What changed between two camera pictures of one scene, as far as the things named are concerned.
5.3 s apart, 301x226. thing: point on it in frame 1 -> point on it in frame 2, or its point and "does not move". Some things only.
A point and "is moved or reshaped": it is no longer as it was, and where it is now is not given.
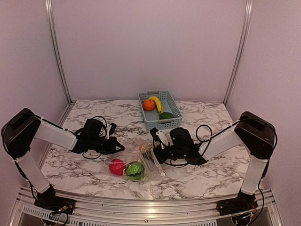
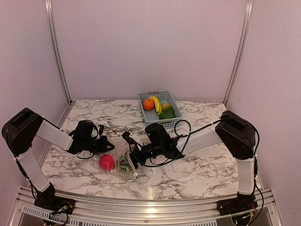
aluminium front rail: x=21 y=211 does not move
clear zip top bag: x=135 y=159 is moved or reshaped
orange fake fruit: x=148 y=104 does not move
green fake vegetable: x=135 y=171 -> x=124 y=165
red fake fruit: x=117 y=166 -> x=106 y=162
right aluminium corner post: x=245 y=30 does not move
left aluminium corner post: x=49 y=7 does not move
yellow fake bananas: x=159 y=105 does not move
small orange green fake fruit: x=147 y=147 is moved or reshaped
